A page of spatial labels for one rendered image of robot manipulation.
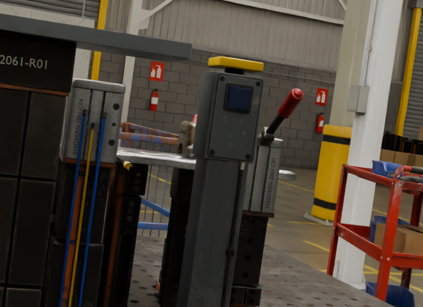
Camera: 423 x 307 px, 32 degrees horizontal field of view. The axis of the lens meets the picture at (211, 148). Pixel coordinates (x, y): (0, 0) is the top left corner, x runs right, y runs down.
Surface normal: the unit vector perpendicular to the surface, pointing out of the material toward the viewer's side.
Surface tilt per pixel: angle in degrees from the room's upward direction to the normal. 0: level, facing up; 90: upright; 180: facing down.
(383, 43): 90
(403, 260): 90
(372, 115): 90
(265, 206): 90
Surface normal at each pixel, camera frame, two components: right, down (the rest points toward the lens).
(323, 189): -0.90, -0.10
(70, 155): 0.26, 0.08
